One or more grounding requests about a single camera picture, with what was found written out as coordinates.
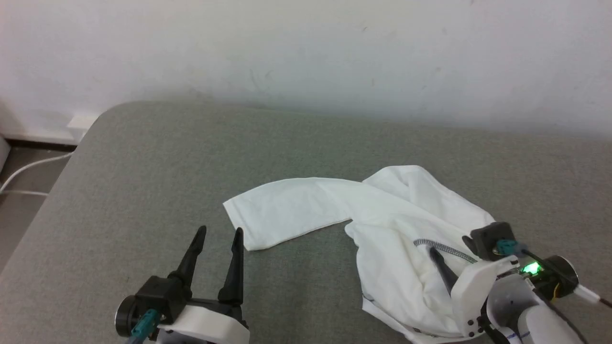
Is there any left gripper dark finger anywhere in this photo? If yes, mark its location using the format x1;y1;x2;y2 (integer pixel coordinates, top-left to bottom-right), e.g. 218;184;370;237
167;226;207;291
218;227;245;307

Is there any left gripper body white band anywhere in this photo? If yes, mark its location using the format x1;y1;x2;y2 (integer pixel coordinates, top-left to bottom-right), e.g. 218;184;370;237
157;296;251;344

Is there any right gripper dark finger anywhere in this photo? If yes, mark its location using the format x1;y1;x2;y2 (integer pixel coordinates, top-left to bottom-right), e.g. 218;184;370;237
428;247;460;293

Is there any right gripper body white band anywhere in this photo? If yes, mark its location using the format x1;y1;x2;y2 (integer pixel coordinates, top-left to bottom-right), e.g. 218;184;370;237
451;256;521;338

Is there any white garment with grey stitching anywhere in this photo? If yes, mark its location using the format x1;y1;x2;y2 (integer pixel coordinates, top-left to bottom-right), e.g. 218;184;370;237
223;165;498;344

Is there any right camera cable teal plug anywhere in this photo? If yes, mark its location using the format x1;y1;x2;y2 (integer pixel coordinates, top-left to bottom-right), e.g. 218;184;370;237
496;240;612;309

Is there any camera cable teal plug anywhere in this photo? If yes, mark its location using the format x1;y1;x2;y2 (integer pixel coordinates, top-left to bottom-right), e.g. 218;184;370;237
496;240;612;309
125;309;159;344

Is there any left camera cable teal plug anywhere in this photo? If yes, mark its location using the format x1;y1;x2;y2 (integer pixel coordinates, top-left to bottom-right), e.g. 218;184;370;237
125;309;159;344

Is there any white floor cable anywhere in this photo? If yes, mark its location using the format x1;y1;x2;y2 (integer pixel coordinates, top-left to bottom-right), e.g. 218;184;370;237
0;151;73;197

